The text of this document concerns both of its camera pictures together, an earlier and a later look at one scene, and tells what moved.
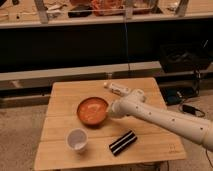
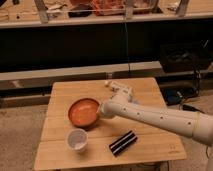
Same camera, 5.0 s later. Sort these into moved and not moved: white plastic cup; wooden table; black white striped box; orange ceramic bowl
Moved: orange ceramic bowl
Not moved: wooden table; black white striped box; white plastic cup
